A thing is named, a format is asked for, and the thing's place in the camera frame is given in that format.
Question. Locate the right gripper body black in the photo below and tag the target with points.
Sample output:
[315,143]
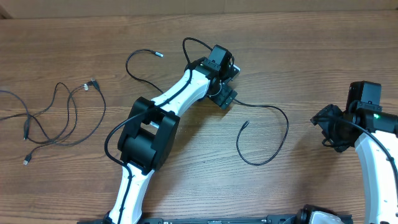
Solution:
[334,132]

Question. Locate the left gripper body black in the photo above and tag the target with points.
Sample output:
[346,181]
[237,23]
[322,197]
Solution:
[222,95]

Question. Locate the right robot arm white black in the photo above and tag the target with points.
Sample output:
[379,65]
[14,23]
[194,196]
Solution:
[373,135]

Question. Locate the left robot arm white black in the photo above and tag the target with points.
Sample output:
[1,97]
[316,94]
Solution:
[148,133]

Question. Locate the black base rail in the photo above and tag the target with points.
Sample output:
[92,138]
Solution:
[270,219]

